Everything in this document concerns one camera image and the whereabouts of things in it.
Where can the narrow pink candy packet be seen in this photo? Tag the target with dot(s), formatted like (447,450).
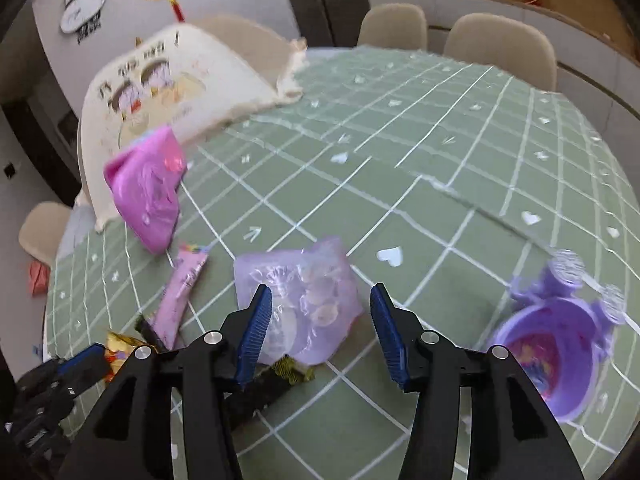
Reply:
(182,290)

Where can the panda wall clock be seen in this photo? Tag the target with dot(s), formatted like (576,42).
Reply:
(80,10)

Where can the white sideboard cabinet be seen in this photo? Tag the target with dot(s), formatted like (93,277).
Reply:
(590,45)

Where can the purple toy bucket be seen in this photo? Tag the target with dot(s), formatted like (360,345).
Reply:
(575,320)

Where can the black gold snack wrapper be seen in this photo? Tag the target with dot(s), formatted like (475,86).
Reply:
(285,372)

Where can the translucent purple plastic bag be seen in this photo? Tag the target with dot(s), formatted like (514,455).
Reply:
(310,280)

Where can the red pink bag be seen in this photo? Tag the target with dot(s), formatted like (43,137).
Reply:
(39,277)

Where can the white cartoon tote bag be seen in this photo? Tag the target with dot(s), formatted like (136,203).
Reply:
(225,75)

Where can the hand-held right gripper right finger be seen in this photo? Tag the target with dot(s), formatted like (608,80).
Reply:
(392,335)

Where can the yellow red snack wrapper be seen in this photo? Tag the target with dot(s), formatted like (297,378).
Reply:
(122,352)

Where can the pink plastic package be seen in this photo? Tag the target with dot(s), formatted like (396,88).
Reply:
(150,190)

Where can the beige chair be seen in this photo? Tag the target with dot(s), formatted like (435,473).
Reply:
(500,45)
(250,35)
(392,27)
(45,230)

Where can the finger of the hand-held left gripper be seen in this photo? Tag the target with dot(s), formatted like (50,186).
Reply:
(82,360)

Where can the dark door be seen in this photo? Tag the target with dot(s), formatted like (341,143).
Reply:
(325,0)

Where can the black wall switch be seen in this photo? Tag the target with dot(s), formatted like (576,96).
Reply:
(8,170)

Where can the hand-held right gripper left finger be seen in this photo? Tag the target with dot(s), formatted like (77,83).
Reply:
(255,330)

